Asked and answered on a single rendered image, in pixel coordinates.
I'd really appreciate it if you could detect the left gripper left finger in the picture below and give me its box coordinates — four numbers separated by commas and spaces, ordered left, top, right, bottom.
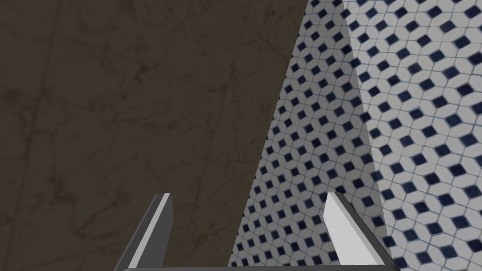
114, 192, 174, 270

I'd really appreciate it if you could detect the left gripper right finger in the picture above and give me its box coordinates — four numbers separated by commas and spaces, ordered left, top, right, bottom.
323, 191, 397, 268

